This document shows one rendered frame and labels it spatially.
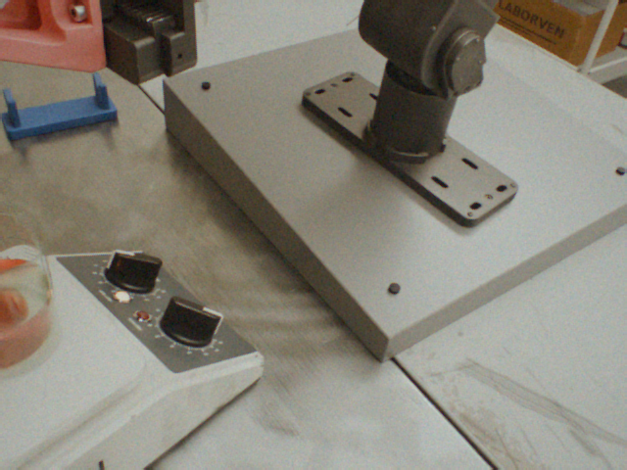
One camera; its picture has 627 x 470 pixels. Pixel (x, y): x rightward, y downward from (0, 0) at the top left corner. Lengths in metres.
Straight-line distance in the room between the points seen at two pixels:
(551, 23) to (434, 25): 2.06
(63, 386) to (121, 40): 0.16
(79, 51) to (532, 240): 0.37
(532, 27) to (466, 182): 2.03
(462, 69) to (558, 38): 2.03
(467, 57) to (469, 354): 0.21
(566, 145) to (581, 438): 0.28
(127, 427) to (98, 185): 0.28
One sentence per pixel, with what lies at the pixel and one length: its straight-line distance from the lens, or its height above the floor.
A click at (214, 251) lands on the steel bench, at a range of 0.51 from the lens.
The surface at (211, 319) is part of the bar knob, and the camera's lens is 0.39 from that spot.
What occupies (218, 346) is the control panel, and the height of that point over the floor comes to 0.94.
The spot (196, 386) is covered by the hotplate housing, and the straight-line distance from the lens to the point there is 0.37.
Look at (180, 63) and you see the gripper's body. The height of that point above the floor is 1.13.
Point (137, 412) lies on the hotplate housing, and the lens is 0.35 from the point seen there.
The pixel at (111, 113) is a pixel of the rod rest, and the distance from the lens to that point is 0.66.
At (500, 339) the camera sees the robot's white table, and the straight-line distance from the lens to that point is 0.49.
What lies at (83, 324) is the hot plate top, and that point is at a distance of 0.36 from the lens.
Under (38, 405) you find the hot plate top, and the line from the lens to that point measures 0.33.
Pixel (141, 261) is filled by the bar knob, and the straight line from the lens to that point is 0.42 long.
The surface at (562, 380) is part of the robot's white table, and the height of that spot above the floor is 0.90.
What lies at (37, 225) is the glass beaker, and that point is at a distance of 0.31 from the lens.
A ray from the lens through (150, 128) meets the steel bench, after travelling 0.65.
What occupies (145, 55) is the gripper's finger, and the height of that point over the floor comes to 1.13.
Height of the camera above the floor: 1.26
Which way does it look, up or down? 42 degrees down
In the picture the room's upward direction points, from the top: 7 degrees clockwise
